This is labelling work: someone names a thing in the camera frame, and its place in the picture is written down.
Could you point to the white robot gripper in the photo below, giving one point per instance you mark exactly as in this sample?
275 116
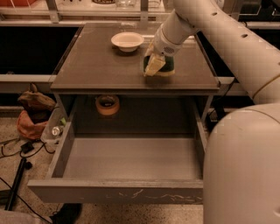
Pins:
162 44

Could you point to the green and yellow sponge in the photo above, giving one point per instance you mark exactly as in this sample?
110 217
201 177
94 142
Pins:
167 70

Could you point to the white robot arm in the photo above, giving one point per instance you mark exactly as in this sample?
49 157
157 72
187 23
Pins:
241 171

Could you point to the grey cabinet with counter top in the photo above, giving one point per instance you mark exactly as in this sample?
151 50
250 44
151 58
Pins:
96 67

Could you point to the open grey top drawer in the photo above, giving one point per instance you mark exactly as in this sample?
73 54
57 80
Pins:
151 151

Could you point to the white bowl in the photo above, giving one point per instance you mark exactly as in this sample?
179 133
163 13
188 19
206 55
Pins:
127 42

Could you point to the roll of masking tape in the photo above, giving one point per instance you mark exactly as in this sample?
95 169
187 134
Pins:
107 105

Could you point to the clear plastic bottle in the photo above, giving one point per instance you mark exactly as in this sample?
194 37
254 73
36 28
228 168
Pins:
54 128

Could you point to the orange cloth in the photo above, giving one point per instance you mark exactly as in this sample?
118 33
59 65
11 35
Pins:
27 128

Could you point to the black tripod leg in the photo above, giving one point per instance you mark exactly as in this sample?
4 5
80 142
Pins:
13 194

